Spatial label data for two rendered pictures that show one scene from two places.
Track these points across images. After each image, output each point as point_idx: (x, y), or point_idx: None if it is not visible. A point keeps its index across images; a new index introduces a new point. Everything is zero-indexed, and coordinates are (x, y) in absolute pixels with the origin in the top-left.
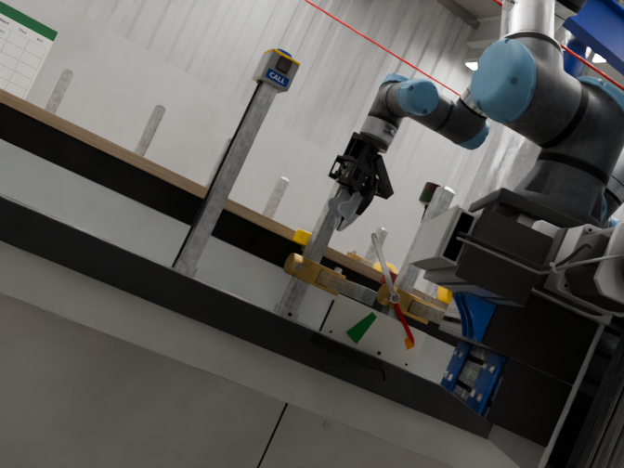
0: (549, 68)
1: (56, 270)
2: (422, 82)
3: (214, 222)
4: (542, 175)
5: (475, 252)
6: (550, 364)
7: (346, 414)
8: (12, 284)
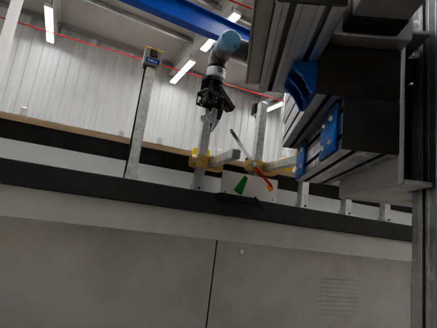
0: None
1: (52, 196)
2: (228, 30)
3: (140, 146)
4: None
5: None
6: (375, 92)
7: (248, 237)
8: (26, 211)
